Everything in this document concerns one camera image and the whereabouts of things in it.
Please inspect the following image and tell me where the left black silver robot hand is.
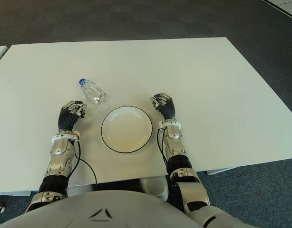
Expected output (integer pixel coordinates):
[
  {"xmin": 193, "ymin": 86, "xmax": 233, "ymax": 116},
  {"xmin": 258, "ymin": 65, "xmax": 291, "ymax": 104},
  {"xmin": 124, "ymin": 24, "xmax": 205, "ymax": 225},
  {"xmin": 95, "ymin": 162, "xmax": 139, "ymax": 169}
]
[{"xmin": 57, "ymin": 100, "xmax": 88, "ymax": 133}]

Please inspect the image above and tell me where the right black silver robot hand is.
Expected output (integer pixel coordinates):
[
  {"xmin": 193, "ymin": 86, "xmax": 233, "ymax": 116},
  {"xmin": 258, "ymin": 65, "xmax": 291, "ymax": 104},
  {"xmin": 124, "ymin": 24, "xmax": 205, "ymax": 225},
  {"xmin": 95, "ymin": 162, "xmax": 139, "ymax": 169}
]
[{"xmin": 149, "ymin": 93, "xmax": 178, "ymax": 121}]

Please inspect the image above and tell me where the clear bottle with blue cap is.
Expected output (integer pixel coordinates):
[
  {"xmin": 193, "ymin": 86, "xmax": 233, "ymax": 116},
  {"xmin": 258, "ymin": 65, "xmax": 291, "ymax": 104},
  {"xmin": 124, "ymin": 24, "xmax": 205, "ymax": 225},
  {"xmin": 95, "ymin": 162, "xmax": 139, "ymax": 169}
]
[{"xmin": 78, "ymin": 77, "xmax": 108, "ymax": 105}]

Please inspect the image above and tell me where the white plate with black rim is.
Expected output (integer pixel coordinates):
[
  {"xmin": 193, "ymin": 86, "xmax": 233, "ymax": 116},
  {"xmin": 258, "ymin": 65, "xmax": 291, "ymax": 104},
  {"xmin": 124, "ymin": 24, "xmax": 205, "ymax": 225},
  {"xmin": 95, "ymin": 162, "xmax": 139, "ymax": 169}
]
[{"xmin": 100, "ymin": 105, "xmax": 154, "ymax": 153}]

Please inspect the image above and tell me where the white robot leg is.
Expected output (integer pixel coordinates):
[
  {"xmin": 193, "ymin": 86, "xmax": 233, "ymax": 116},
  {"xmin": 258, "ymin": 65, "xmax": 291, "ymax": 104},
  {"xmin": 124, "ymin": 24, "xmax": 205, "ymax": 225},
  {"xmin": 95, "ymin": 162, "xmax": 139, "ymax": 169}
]
[{"xmin": 139, "ymin": 176, "xmax": 169, "ymax": 201}]

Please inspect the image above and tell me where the grey robot torso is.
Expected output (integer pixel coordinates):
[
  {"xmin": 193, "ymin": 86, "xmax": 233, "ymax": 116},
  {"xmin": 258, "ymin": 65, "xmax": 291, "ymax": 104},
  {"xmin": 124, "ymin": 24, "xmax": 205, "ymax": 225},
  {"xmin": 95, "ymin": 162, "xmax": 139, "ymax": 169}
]
[{"xmin": 0, "ymin": 189, "xmax": 205, "ymax": 228}]

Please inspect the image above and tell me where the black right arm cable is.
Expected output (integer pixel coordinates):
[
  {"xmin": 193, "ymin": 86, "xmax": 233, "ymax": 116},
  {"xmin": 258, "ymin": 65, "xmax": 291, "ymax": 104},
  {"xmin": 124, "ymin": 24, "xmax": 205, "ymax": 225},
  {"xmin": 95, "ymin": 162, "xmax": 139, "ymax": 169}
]
[{"xmin": 156, "ymin": 127, "xmax": 170, "ymax": 167}]

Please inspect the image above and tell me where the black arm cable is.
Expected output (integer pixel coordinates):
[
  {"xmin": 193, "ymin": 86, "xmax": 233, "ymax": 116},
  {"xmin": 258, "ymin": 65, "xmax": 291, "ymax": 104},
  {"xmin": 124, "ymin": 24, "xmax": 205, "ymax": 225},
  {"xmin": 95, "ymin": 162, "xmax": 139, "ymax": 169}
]
[
  {"xmin": 73, "ymin": 134, "xmax": 98, "ymax": 186},
  {"xmin": 156, "ymin": 127, "xmax": 170, "ymax": 167}
]

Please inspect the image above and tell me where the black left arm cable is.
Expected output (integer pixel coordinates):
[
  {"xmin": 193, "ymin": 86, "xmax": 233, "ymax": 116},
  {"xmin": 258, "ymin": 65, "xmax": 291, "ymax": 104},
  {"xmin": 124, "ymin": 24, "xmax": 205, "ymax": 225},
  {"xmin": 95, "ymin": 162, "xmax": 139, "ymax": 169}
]
[{"xmin": 73, "ymin": 134, "xmax": 98, "ymax": 186}]

